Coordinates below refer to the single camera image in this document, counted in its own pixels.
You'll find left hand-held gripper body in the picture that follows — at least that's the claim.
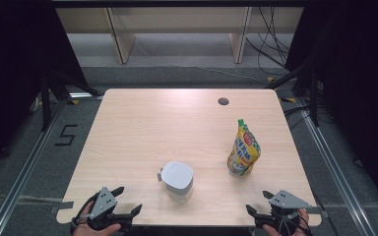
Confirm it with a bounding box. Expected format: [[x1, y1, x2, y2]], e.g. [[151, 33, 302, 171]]
[[87, 186, 134, 232]]

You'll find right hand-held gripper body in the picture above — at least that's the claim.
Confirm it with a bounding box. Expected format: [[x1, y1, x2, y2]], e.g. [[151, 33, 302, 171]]
[[254, 189, 311, 236]]

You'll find yellow seasoning pouch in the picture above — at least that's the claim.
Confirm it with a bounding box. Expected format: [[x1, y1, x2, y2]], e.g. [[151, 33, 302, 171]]
[[226, 118, 262, 177]]

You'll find clear jar with white lid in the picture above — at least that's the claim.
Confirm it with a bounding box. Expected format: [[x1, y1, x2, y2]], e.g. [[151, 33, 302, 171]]
[[157, 160, 195, 204]]

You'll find person's right hand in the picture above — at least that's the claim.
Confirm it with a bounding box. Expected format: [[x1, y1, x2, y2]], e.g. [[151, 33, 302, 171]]
[[262, 207, 310, 236]]

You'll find person's left hand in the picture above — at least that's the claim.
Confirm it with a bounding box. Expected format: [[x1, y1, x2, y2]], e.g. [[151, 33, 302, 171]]
[[73, 204, 122, 236]]

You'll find black metal stand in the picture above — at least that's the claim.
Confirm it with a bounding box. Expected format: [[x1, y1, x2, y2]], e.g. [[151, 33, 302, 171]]
[[265, 63, 321, 128], [38, 70, 103, 133]]

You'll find black curtain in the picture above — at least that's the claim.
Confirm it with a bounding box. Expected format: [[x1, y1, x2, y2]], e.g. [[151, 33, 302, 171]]
[[284, 0, 378, 217], [0, 0, 92, 178]]

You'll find beige wooden desk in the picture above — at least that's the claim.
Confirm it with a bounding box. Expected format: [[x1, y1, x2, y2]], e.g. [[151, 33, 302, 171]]
[[55, 6, 305, 65]]

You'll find black wrist strap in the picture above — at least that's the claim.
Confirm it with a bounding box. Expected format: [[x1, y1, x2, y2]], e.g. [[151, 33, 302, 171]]
[[69, 192, 100, 236], [276, 210, 313, 236]]

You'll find black cable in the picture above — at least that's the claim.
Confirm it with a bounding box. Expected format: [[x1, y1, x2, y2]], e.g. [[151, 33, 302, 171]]
[[257, 6, 291, 62], [245, 36, 288, 69], [283, 105, 311, 131]]

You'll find short metal floor rail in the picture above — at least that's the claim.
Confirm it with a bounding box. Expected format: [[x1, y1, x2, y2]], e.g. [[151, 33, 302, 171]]
[[68, 92, 105, 100]]

